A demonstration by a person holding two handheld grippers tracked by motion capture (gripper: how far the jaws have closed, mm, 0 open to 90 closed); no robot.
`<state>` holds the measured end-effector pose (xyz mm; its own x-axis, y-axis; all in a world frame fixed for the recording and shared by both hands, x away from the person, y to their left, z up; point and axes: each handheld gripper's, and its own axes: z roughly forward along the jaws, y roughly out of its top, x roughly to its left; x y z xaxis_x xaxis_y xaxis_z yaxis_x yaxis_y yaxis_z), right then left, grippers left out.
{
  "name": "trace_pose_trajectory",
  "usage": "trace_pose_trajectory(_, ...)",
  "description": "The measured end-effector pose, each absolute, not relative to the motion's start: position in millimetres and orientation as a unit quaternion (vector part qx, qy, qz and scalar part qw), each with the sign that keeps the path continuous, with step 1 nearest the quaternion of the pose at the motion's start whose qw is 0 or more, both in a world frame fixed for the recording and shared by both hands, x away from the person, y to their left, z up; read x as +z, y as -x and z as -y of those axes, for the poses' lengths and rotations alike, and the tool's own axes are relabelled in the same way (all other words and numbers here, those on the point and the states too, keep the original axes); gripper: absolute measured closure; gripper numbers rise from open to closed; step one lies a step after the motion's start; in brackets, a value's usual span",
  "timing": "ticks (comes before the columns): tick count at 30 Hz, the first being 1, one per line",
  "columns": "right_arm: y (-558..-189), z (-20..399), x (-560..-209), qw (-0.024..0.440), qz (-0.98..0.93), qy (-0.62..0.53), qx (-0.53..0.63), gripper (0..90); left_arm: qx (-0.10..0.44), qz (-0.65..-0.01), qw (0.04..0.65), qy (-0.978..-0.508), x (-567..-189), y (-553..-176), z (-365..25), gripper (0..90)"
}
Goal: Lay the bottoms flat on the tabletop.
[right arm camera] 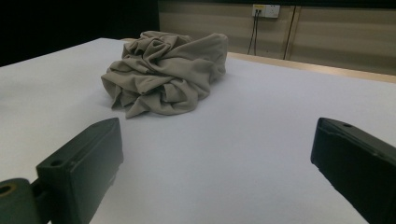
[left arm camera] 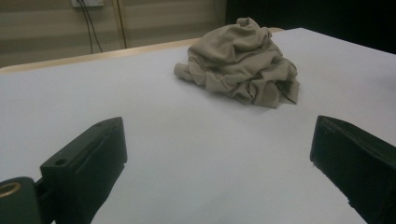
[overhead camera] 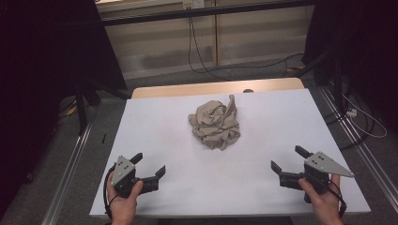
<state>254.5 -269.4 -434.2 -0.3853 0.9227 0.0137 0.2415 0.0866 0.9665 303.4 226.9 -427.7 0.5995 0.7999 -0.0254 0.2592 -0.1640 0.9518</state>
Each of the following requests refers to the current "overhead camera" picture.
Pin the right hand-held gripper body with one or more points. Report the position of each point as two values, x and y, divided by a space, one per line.
325 165

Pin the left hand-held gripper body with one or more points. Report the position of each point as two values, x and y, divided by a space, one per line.
123 170

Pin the beige pants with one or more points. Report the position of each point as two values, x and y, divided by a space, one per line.
216 125

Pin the person's left hand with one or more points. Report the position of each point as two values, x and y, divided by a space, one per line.
123 206

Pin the person's right hand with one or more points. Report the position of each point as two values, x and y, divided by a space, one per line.
325 203

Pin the white table mat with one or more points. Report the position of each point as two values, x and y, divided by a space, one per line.
156 131

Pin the small black floor object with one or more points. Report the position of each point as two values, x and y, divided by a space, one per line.
104 138

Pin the white power strip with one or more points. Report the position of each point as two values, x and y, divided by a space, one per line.
352 112

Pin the black metal stand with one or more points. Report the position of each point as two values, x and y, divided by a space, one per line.
338 84
82 115

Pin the yellow floor tape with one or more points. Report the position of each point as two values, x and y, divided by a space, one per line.
296 67
72 110

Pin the dark round table grommet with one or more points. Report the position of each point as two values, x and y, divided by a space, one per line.
248 91

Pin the light wooden table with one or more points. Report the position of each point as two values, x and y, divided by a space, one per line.
187 89

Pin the black curtain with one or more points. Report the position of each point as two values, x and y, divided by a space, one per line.
37 62
369 37

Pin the aluminium floor rail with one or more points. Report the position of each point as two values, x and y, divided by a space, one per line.
67 178
369 159

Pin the black horizontal frame bar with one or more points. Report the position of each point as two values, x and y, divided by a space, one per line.
156 17

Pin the white wall socket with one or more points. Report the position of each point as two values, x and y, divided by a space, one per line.
194 3

